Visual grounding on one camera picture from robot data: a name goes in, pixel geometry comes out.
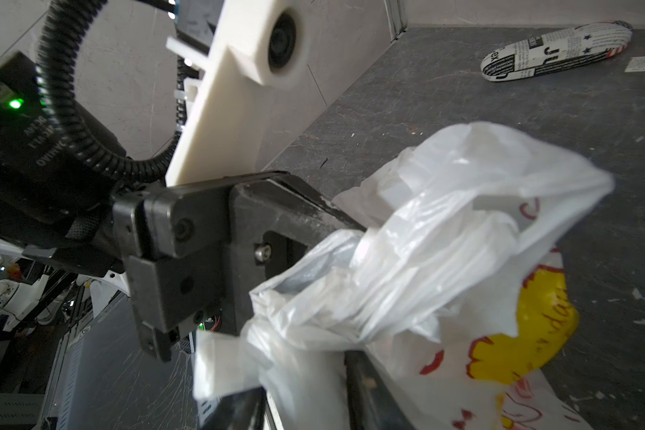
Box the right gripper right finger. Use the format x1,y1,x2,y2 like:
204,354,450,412
345,351,414,430

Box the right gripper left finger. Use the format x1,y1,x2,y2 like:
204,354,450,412
198,388,266,430

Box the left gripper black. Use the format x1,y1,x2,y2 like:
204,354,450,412
112,171,359,362

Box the white printed plastic bag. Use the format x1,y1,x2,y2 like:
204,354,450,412
193,122,615,429

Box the small white toy car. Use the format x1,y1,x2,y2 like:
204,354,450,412
480,21,634,82

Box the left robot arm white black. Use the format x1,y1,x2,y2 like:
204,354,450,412
0,52,358,362

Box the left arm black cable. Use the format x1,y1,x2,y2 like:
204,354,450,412
34,0,186,184

